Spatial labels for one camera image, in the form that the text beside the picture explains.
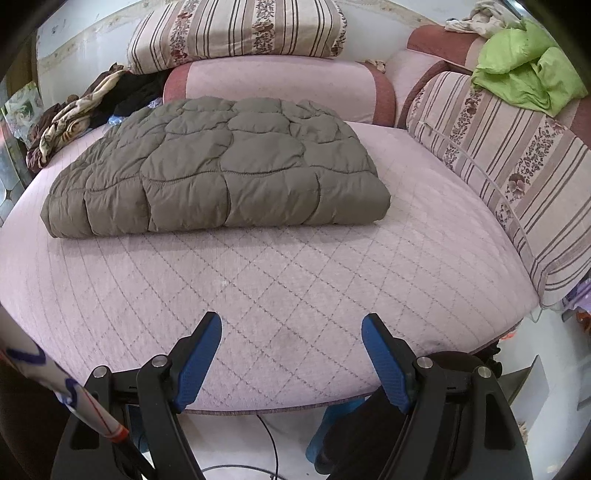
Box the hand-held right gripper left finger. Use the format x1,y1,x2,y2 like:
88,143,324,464
51,311,223,480

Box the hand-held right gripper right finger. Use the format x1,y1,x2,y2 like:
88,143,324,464
361,314,532,480

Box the olive grey puffer jacket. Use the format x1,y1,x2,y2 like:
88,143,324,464
41,96,392,239

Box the blue slipper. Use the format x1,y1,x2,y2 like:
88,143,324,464
307,399,365,462

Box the pink quilted sofa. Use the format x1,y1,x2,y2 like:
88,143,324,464
0,23,591,416

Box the grey flat panel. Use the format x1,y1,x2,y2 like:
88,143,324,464
501,354,550,425

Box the white printed rod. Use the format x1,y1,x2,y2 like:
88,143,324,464
0,305,155,480

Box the purple printed item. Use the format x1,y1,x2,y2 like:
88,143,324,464
561,281,591,333

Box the striped floral cushion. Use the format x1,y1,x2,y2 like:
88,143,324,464
405,71,591,309
127,0,348,75

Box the beige brown patterned blanket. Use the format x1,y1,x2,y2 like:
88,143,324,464
25,69,127,174

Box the black clothing pile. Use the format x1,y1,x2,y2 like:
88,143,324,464
90,69,169,130

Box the floral printed panel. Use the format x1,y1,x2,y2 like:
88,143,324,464
0,82,40,217

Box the green cloth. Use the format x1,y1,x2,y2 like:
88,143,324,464
471,19,589,118

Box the white crumpled cloth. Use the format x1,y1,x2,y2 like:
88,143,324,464
445,0,525,38

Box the black floor cable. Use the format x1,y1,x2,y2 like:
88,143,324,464
203,413,324,480

